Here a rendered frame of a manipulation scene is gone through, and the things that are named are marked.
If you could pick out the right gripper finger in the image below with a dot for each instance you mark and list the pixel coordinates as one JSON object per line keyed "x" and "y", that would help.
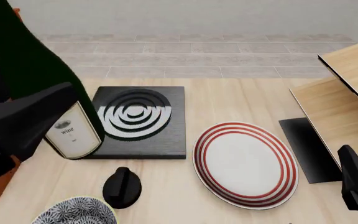
{"x": 354, "y": 168}

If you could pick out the dark green wine bottle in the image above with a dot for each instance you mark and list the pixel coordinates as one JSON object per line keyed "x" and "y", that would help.
{"x": 36, "y": 58}

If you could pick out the pale wooden cabinet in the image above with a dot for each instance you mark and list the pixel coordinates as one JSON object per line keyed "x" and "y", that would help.
{"x": 334, "y": 109}

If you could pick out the black white patterned bowl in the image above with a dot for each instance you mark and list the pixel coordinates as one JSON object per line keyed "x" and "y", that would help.
{"x": 76, "y": 212}

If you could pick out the white plate with red rings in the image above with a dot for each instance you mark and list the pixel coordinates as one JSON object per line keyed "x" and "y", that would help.
{"x": 244, "y": 163}

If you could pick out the round black stove knob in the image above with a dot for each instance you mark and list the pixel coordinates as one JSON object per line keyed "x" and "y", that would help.
{"x": 121, "y": 189}

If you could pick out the flat black stove plate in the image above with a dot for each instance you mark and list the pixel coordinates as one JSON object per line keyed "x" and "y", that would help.
{"x": 169, "y": 144}

